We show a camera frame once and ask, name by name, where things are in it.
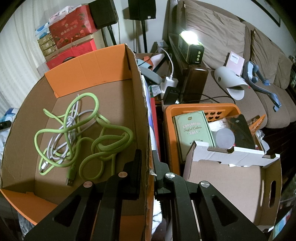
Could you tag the orange cardboard box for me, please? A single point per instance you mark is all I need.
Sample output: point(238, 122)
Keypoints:
point(113, 76)

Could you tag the framed wall painting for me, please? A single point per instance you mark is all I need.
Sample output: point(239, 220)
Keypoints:
point(269, 10)

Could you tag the pink booklet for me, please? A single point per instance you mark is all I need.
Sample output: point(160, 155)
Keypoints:
point(235, 63)

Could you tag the left black speaker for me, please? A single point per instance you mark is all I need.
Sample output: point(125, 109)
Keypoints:
point(103, 13)

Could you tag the right black speaker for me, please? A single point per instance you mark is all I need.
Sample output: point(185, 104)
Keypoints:
point(142, 9)

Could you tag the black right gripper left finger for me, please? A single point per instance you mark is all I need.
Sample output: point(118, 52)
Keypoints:
point(93, 210)

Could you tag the dark wooden side cabinet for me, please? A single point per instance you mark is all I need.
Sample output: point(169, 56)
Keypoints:
point(191, 77)

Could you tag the glowing portable lamp speaker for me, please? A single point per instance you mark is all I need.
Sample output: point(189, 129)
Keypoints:
point(190, 47)

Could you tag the white brown cardboard box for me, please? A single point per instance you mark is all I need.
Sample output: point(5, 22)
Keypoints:
point(249, 179)

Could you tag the blue grey phone holder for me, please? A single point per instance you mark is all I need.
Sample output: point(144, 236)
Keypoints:
point(252, 76)

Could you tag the stacked gold boxes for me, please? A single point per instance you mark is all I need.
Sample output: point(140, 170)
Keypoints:
point(47, 45)

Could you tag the blue white plastic package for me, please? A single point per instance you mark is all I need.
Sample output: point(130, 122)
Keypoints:
point(149, 116)

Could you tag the black speaker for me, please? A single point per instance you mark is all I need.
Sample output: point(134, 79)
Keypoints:
point(103, 13)
point(142, 9)

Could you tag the blue white tissue pack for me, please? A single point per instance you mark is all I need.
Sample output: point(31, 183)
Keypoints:
point(42, 31)

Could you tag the black flat case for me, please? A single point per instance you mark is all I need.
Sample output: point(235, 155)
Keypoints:
point(242, 134)

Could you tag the orange plastic basket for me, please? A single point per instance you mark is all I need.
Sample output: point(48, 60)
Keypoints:
point(219, 110)

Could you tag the red gift bag upper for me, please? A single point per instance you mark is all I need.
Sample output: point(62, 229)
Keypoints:
point(74, 26)

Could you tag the green tissue box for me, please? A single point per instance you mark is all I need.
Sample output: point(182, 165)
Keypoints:
point(190, 127)

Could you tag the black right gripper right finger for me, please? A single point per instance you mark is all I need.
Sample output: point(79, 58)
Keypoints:
point(199, 211)

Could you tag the white curved neck massager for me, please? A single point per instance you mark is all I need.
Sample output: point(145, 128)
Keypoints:
point(228, 80)

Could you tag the black power adapter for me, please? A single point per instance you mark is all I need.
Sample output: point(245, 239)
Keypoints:
point(171, 95)

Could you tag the red collection gift bag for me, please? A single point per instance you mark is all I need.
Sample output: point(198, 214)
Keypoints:
point(70, 53)

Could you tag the translucent round lid container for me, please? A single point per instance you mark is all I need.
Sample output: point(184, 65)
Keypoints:
point(224, 138)

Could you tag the white power adapter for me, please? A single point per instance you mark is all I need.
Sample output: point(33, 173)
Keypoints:
point(168, 83)

